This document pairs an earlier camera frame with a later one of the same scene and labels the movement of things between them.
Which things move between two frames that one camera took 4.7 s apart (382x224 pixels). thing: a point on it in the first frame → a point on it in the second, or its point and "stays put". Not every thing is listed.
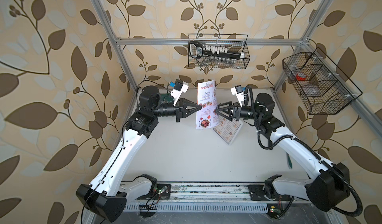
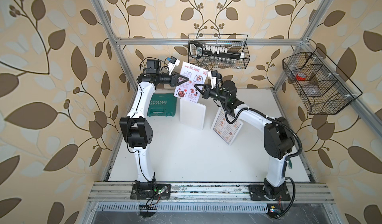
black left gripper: (182, 112) → (173, 80)
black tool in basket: (197, 49) stays put
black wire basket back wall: (234, 43) stays put
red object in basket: (301, 76) stays put
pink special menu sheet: (206, 117) → (187, 90)
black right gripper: (235, 111) → (206, 91)
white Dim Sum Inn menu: (227, 130) stays put
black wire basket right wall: (315, 80) stays put
